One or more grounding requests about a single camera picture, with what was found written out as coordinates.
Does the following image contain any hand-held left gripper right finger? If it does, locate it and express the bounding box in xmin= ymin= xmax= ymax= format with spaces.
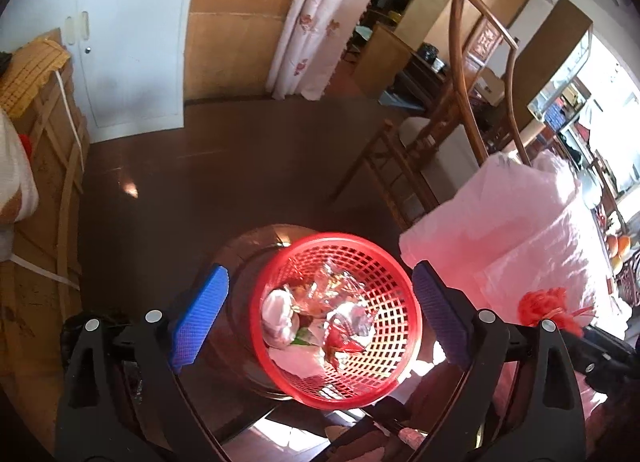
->
xmin=411 ymin=262 xmax=587 ymax=462

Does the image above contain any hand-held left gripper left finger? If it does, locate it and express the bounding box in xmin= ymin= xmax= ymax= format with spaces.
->
xmin=54 ymin=264 xmax=231 ymax=462

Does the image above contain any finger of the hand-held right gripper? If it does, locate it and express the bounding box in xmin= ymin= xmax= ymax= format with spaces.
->
xmin=560 ymin=324 xmax=633 ymax=379

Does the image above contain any red mesh bag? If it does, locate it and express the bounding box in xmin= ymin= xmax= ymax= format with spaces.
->
xmin=517 ymin=287 xmax=596 ymax=337

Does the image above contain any red foil snack packet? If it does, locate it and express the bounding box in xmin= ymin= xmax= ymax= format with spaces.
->
xmin=310 ymin=299 xmax=377 ymax=368

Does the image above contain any red plastic mesh basket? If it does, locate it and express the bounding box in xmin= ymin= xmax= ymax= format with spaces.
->
xmin=249 ymin=233 xmax=424 ymax=411

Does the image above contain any clear printed plastic bag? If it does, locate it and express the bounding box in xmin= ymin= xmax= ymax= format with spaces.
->
xmin=300 ymin=263 xmax=363 ymax=307

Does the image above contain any pink floral tablecloth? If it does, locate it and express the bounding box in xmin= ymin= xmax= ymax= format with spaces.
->
xmin=398 ymin=151 xmax=633 ymax=393

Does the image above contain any white crumpled tissue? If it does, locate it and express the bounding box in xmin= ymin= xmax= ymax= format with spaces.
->
xmin=270 ymin=342 xmax=331 ymax=384

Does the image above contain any light blue lidded ceramic jar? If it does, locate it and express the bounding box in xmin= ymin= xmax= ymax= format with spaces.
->
xmin=580 ymin=167 xmax=604 ymax=210

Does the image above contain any large cardboard box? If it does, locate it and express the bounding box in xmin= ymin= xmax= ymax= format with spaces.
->
xmin=0 ymin=29 xmax=92 ymax=443

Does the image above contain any white cloth bundle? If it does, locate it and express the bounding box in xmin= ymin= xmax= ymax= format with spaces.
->
xmin=0 ymin=106 xmax=40 ymax=263

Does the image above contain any low wooden cabinet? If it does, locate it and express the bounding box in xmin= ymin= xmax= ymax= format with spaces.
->
xmin=352 ymin=24 xmax=416 ymax=100

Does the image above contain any carved wooden chair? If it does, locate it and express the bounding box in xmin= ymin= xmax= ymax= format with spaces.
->
xmin=327 ymin=0 xmax=534 ymax=233

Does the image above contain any white cabinet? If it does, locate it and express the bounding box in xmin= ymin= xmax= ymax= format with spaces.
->
xmin=0 ymin=0 xmax=203 ymax=143

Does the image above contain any yellow woven mat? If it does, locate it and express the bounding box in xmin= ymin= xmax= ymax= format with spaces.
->
xmin=0 ymin=38 xmax=71 ymax=119

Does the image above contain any pink floral curtain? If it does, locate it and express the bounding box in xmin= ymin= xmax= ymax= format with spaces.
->
xmin=265 ymin=0 xmax=407 ymax=101

